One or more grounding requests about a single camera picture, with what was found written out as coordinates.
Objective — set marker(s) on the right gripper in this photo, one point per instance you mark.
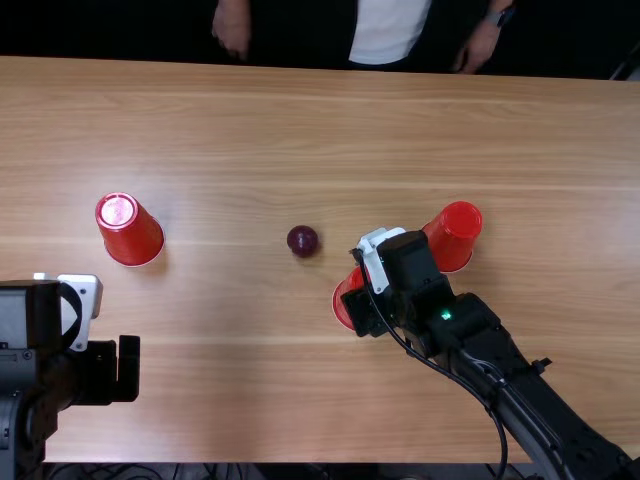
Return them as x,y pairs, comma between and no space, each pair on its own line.
412,275

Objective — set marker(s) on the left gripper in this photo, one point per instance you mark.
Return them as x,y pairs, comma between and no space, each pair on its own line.
30,320

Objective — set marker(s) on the red cup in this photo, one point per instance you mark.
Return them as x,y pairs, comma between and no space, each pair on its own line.
131,235
345,300
452,235

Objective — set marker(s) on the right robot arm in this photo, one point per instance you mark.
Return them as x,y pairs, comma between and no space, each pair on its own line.
525,400

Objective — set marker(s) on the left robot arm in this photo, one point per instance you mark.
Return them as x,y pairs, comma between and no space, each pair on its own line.
22,440

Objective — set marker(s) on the yellow ball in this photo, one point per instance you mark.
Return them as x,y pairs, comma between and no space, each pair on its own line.
303,241

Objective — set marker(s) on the person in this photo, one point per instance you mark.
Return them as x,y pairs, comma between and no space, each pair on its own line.
390,30

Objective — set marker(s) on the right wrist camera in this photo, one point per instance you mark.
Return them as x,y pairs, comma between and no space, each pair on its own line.
376,255

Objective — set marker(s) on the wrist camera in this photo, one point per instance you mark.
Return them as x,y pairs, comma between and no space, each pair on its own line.
376,255
82,305

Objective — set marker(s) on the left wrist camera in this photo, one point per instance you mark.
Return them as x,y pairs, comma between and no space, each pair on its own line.
82,305

